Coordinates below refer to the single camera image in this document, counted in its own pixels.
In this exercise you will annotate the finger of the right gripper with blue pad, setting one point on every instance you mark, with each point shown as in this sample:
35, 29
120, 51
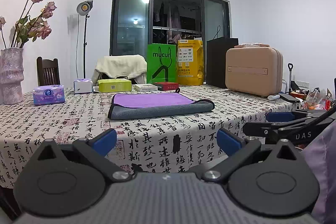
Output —
280, 117

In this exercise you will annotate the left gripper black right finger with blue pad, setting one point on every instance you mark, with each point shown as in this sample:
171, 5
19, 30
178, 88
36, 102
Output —
267, 180

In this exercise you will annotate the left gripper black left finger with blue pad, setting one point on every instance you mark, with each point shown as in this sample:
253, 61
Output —
60, 180

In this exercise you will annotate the purple and grey towel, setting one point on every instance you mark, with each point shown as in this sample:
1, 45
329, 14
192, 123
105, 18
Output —
152, 105

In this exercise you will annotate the white small tube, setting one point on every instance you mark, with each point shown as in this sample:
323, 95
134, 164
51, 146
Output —
273, 97

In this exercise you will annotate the black flat phone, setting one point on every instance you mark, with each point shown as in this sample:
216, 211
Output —
288, 98

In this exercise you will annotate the snack packets pile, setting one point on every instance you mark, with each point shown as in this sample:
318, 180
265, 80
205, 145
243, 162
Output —
314, 99

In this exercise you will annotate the beige hard carry case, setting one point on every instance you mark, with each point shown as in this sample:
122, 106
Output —
254, 70

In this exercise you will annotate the purple tissue pack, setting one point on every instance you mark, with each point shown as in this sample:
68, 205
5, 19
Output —
49, 94

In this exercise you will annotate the black paper bag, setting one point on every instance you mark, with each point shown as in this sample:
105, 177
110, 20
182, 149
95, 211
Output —
216, 50

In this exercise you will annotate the white purple tissue box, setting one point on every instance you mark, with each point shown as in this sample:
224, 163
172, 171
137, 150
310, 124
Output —
83, 86

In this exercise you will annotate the studio light on stand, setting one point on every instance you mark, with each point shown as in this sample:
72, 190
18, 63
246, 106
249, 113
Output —
83, 9

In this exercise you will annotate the white flat paper sheet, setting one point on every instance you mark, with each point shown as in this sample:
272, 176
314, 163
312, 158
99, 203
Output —
96, 89

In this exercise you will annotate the yellow paper bag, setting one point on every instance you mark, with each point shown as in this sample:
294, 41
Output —
190, 62

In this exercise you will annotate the yellow-green cardboard box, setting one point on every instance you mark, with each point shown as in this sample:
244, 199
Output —
114, 85

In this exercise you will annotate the dark wooden chair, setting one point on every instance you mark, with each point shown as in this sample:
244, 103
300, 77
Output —
48, 72

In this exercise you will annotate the red and black box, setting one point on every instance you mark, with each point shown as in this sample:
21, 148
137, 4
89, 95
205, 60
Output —
165, 86

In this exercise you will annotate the white flat box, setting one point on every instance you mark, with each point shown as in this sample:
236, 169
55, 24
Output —
145, 87

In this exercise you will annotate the pink textured vase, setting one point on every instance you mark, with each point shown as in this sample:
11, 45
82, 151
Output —
12, 75

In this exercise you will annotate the green mucun paper bag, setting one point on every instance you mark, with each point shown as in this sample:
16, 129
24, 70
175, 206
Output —
161, 63

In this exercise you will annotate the cream garment on chair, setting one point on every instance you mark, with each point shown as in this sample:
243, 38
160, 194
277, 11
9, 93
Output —
131, 67

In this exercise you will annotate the dried pink roses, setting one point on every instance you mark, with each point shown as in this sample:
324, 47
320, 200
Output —
28, 28

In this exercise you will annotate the dark framed window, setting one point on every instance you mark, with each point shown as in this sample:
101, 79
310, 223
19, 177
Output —
137, 23

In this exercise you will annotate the black handled trolley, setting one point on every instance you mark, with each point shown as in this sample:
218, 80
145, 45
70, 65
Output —
292, 85

